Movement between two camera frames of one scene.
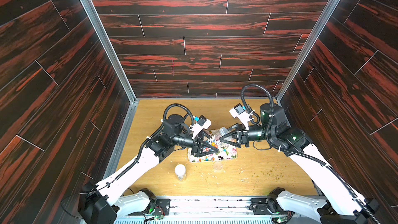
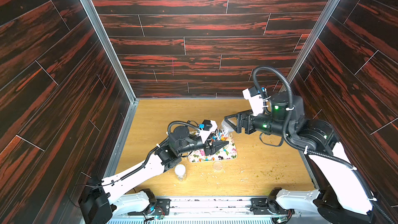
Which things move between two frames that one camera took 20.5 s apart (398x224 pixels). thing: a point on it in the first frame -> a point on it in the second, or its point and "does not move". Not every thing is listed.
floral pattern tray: [227, 150] does not move
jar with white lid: [180, 171] does not move
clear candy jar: [220, 132] does not move
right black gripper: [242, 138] -> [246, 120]
